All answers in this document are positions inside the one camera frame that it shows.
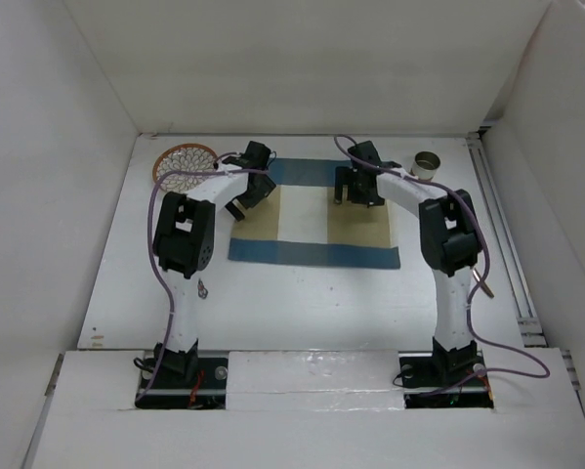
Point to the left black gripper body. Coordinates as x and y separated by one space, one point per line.
254 196

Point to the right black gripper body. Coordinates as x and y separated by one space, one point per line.
360 196

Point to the blue beige white cloth napkin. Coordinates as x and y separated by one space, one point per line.
299 224

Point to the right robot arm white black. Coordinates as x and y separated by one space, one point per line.
450 245

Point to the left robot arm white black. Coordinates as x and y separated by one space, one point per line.
181 219

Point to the metal cup with brown base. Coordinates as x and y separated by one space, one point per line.
425 165

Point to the orange floral patterned plate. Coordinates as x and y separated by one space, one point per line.
193 159

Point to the silver fork with pink neck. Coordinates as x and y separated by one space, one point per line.
202 290

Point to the white foam block front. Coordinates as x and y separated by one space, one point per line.
313 381

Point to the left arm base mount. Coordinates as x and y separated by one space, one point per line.
207 389

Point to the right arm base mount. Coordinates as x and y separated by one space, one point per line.
424 387

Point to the aluminium rail right side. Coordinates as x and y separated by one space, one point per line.
528 321

